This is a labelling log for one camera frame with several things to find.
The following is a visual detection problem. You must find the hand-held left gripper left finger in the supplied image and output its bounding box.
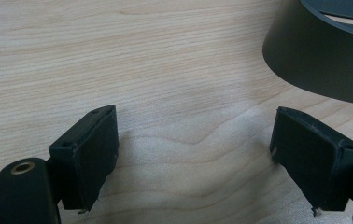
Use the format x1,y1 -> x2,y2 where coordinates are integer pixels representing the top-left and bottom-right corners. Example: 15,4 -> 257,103
49,104 -> 120,212

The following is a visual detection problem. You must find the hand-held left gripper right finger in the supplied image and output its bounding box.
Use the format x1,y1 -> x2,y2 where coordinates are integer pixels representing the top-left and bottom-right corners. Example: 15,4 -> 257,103
269,105 -> 353,213

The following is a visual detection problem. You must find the dark grey round container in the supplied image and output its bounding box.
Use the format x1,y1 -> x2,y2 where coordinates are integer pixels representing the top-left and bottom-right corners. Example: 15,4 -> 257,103
261,0 -> 353,107

